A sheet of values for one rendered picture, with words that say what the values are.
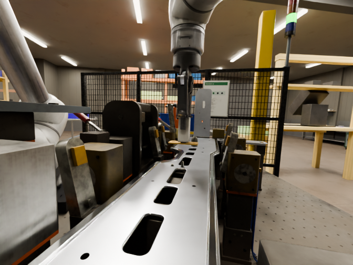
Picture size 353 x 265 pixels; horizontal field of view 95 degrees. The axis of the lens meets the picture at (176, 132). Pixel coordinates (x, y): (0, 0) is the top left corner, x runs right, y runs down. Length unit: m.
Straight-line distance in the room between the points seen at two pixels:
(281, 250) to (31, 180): 0.27
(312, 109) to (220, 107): 2.80
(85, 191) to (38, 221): 0.08
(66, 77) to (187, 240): 11.50
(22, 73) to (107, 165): 0.59
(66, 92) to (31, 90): 10.64
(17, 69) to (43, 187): 0.64
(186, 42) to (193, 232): 0.40
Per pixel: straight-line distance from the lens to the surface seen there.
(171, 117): 0.93
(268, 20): 1.74
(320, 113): 4.17
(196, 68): 0.46
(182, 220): 0.27
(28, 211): 0.26
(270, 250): 0.20
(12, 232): 0.25
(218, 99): 1.48
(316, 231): 0.96
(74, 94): 11.34
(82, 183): 0.32
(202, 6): 0.44
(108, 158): 0.35
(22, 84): 0.88
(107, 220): 0.28
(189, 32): 0.47
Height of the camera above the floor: 1.15
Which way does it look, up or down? 6 degrees down
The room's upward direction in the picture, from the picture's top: 2 degrees clockwise
